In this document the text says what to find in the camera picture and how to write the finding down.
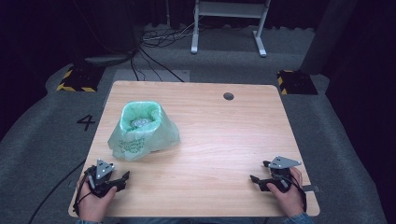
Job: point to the crumpled pale paper wad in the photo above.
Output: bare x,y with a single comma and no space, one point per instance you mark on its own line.
141,122

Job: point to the white metal stand frame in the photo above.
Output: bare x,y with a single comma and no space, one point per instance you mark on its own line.
230,11

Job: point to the black yellow striped base plate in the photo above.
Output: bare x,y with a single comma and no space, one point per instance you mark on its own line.
297,82
79,79

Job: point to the person's left hand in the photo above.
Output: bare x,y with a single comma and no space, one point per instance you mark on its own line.
95,205

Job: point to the person's right hand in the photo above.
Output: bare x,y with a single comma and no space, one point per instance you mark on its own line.
291,199

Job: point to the green plastic bin bag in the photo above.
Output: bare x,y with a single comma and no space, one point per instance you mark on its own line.
140,137

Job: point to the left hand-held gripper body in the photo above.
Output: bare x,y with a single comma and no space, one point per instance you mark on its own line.
102,169

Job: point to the grey column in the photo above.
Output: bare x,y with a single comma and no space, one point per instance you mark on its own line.
327,37

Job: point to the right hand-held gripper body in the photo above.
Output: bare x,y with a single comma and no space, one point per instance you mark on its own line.
281,174

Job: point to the grey tape strip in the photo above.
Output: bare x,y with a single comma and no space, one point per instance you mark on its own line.
311,188

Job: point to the grey flat stand base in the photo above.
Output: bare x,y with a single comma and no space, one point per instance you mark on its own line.
107,60

